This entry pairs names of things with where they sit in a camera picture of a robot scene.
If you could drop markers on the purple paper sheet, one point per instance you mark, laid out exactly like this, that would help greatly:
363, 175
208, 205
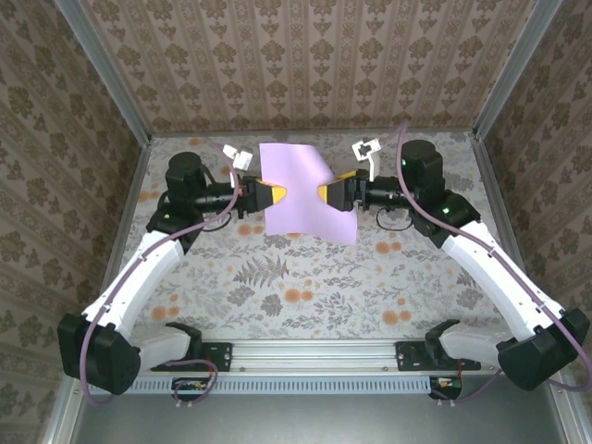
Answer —
296, 185

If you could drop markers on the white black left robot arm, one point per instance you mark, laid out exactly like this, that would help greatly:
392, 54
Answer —
143, 277

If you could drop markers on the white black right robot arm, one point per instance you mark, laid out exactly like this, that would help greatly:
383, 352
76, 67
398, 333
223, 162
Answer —
497, 282

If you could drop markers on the floral patterned table cover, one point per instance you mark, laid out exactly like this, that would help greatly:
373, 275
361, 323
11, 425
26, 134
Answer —
277, 314

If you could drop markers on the grey metal panel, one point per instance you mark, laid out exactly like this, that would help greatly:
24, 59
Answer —
296, 421

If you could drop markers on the thin aluminium frame rail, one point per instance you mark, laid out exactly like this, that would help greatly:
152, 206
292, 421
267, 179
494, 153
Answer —
231, 134

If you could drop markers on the aluminium frame side rail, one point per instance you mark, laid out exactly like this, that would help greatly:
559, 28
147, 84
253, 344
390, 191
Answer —
122, 231
493, 187

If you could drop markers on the aluminium mounting rail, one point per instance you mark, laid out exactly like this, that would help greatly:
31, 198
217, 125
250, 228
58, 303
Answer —
314, 353

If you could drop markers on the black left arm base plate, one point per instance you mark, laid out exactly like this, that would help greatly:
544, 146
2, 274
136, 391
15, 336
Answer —
222, 356

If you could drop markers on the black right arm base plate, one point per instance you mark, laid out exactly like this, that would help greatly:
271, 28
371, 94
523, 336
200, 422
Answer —
409, 356

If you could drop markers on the short aluminium frame post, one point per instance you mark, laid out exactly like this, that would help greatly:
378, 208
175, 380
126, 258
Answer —
566, 421
60, 416

